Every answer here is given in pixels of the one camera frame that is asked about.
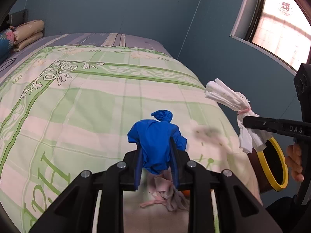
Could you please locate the blue plastic bag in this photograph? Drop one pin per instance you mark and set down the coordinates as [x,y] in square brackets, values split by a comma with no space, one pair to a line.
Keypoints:
[153,135]

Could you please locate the beige floral pillow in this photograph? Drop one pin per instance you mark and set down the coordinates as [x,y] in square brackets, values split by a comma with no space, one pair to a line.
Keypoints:
[27,33]

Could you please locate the blue floral pillow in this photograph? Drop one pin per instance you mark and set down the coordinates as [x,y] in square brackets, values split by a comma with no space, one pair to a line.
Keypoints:
[6,43]

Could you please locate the green white patterned quilt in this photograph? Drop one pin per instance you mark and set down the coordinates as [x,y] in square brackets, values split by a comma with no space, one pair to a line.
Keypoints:
[68,108]

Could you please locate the person's right hand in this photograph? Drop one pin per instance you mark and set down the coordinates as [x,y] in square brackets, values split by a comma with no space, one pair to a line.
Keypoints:
[294,162]

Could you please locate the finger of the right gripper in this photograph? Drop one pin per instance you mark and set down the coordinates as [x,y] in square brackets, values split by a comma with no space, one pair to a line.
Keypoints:
[253,122]

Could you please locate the dark grey headboard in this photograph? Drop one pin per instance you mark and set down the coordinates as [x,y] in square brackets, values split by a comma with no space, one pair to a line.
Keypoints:
[17,18]

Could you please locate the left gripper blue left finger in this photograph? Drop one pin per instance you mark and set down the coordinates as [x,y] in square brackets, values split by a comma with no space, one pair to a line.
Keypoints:
[137,167]

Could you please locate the yellow rimmed black trash bin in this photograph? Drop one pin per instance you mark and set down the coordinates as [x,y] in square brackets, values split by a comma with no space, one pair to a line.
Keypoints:
[269,167]

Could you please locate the grey striped bed sheet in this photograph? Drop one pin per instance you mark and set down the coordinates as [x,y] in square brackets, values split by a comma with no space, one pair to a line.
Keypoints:
[96,39]

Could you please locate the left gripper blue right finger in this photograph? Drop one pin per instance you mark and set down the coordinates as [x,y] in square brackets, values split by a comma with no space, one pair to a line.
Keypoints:
[174,163]

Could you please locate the window with dark frame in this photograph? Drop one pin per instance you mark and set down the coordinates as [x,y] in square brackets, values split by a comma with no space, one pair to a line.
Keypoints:
[278,28]

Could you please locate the grey pink cloth bundle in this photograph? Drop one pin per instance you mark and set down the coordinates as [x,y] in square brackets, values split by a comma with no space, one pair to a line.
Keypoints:
[164,192]

